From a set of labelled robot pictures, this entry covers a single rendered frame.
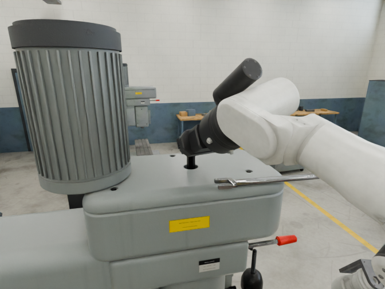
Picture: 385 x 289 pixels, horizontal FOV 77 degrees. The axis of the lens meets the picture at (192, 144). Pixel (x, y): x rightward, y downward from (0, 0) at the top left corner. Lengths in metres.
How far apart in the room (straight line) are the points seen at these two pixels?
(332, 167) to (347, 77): 9.53
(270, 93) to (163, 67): 6.77
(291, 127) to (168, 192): 0.30
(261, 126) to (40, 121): 0.39
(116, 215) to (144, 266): 0.15
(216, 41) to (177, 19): 1.21
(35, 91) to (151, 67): 6.61
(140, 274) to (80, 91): 0.42
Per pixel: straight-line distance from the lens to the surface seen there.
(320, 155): 0.31
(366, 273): 0.75
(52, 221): 0.74
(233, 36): 7.63
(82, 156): 0.51
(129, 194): 0.52
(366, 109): 6.69
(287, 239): 0.72
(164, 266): 0.63
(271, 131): 0.31
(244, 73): 0.36
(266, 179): 0.57
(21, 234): 0.73
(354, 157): 0.31
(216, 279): 0.73
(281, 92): 0.39
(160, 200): 0.52
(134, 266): 0.62
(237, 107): 0.33
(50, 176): 0.57
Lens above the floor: 2.13
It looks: 17 degrees down
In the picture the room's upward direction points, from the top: straight up
